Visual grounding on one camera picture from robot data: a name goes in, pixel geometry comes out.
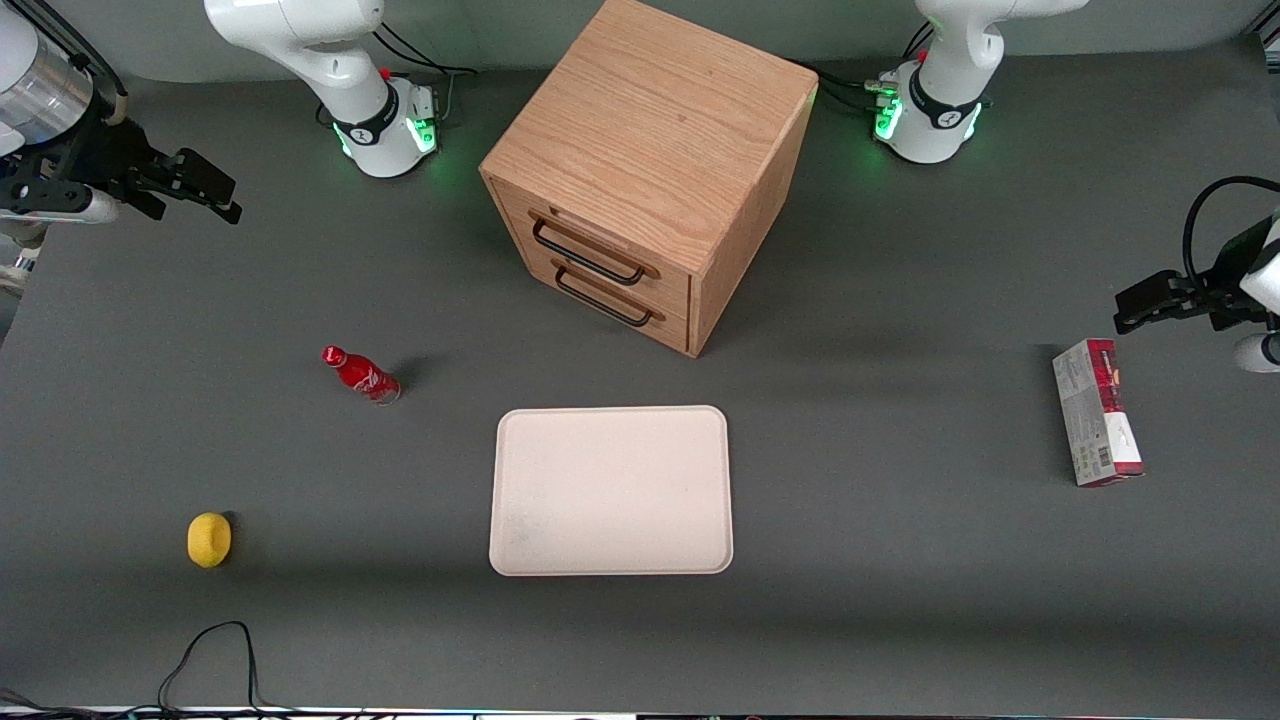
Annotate wooden drawer with black handle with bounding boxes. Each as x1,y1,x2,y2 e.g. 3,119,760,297
495,180,694,321
518,240,694,357

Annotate red and grey carton box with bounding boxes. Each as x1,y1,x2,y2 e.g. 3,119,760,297
1051,338,1146,489

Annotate black left base cables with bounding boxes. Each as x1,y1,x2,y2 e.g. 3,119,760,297
795,20,936,119

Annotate black base cables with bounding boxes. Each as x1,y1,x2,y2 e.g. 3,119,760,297
795,20,936,119
372,20,479,129

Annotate black metal drawer handle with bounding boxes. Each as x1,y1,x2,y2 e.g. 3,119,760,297
528,210,662,288
551,258,667,329

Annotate yellow lemon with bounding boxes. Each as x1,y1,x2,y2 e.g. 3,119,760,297
187,512,233,570

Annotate wooden drawer cabinet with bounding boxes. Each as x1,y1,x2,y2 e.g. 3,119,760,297
478,0,821,359

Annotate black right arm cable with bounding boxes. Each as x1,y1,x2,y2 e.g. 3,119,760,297
35,0,131,101

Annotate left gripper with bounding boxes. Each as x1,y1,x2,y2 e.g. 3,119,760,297
1113,215,1277,337

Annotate beige plastic tray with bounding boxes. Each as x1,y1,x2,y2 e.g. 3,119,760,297
488,404,735,578

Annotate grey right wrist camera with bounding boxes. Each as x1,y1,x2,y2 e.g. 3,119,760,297
0,188,122,225

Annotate black left arm wrist cable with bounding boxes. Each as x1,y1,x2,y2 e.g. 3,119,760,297
1182,176,1280,283

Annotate black looped cable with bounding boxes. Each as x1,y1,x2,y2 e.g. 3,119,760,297
157,621,263,717

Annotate red soda bottle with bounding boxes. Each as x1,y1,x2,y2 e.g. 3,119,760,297
320,345,403,406

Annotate black right base cables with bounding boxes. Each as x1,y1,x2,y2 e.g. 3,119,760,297
372,20,479,129

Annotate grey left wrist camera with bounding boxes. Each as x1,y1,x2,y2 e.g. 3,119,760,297
1232,333,1280,374

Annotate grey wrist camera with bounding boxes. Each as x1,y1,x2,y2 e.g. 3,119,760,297
1232,333,1280,374
0,188,122,225

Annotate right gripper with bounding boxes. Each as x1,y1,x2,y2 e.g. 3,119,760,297
0,113,244,226

